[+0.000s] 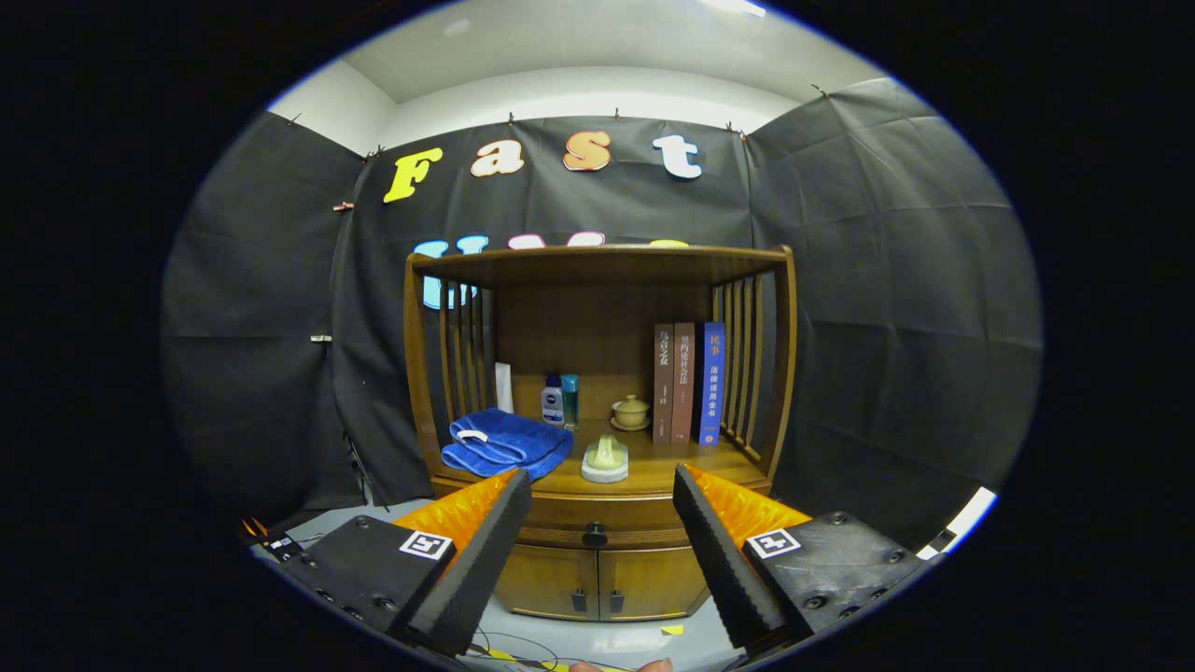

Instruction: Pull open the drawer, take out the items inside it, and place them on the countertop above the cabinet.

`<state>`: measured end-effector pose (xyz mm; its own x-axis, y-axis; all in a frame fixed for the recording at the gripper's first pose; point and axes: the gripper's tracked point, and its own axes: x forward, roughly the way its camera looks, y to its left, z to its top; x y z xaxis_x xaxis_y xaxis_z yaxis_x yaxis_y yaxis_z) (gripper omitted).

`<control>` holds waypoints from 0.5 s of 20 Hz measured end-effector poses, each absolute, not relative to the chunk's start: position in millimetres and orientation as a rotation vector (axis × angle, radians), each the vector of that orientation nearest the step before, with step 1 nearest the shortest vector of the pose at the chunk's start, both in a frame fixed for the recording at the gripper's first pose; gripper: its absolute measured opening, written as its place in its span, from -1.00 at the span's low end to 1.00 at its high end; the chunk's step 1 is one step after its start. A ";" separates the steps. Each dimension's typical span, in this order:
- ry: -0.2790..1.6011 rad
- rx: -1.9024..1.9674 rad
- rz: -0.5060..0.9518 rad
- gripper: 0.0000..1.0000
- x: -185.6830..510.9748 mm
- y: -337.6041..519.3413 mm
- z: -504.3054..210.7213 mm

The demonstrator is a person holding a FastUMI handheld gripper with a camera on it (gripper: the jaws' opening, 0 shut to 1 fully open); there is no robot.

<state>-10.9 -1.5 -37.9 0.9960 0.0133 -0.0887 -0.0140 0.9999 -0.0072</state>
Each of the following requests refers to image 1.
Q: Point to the white bottle blue cap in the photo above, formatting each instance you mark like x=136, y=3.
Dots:
x=553, y=403

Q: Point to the wooden cabinet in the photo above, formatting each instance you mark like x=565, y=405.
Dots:
x=588, y=327

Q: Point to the blue book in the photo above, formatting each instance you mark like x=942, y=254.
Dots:
x=710, y=383

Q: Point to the wooden cabinet door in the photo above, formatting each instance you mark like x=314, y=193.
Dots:
x=653, y=580
x=546, y=580

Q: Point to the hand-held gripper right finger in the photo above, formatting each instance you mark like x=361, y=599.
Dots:
x=719, y=551

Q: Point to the pale green packaged item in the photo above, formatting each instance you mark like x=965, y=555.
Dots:
x=605, y=459

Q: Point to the blue towel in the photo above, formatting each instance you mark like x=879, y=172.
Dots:
x=513, y=443

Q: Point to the black electronics box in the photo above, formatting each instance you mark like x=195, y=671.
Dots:
x=278, y=543

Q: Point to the beige lidded tea cup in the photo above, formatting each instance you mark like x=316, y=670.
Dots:
x=631, y=412

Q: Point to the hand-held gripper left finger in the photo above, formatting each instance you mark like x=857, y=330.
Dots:
x=485, y=551

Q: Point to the teal bottle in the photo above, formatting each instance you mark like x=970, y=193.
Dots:
x=569, y=403

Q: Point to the reddish brown book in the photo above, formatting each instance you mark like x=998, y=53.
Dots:
x=683, y=383

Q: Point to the white tube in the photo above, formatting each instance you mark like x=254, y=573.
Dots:
x=504, y=387

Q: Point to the wooden drawer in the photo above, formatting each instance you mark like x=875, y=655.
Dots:
x=560, y=523

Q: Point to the wooden countertop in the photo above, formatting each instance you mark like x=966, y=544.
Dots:
x=653, y=467

